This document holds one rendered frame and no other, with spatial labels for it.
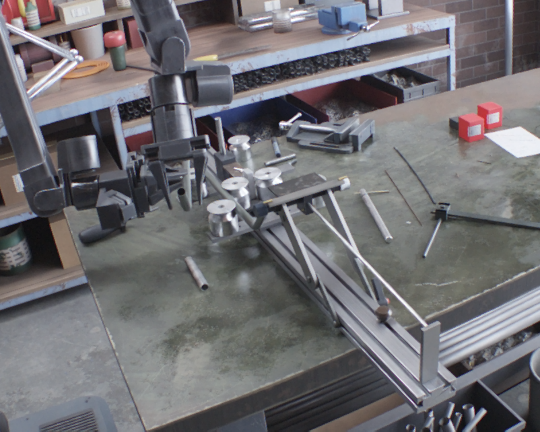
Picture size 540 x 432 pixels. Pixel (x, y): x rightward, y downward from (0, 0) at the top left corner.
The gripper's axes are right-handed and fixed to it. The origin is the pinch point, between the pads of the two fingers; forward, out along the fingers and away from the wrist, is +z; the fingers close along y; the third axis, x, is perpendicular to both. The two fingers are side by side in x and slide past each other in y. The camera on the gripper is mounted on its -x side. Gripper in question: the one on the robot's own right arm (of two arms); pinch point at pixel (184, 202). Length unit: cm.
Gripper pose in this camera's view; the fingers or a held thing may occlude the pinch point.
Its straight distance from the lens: 99.5
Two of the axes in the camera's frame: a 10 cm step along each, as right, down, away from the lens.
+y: -9.9, 1.6, -0.6
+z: 1.6, 9.9, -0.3
